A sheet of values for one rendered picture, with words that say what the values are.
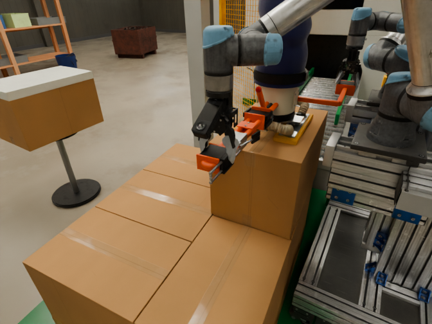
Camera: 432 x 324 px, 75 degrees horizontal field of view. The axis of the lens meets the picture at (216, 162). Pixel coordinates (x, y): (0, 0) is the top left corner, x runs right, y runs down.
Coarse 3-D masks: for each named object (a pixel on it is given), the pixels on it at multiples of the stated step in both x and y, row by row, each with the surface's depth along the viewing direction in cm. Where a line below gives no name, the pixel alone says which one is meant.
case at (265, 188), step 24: (312, 120) 140; (264, 144) 119; (288, 144) 119; (312, 144) 122; (240, 168) 120; (264, 168) 114; (288, 168) 109; (312, 168) 145; (216, 192) 133; (240, 192) 126; (264, 192) 120; (288, 192) 114; (240, 216) 133; (264, 216) 126; (288, 216) 120
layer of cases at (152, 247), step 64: (128, 192) 159; (192, 192) 158; (64, 256) 121; (128, 256) 120; (192, 256) 119; (256, 256) 118; (64, 320) 133; (128, 320) 97; (192, 320) 96; (256, 320) 95
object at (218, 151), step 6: (210, 144) 87; (216, 144) 87; (204, 150) 84; (210, 150) 84; (216, 150) 84; (222, 150) 83; (198, 156) 82; (204, 156) 81; (210, 156) 81; (216, 156) 81; (198, 162) 83; (210, 162) 81; (216, 162) 80; (198, 168) 84
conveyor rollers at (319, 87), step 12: (312, 84) 331; (324, 84) 332; (312, 96) 293; (324, 96) 295; (336, 96) 291; (348, 96) 293; (312, 108) 269; (324, 108) 265; (336, 108) 263; (324, 132) 221; (324, 144) 206
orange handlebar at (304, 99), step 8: (344, 88) 137; (304, 96) 128; (344, 96) 128; (328, 104) 123; (336, 104) 122; (248, 120) 106; (256, 120) 106; (240, 128) 101; (248, 128) 99; (256, 128) 103; (248, 136) 97; (208, 168) 80
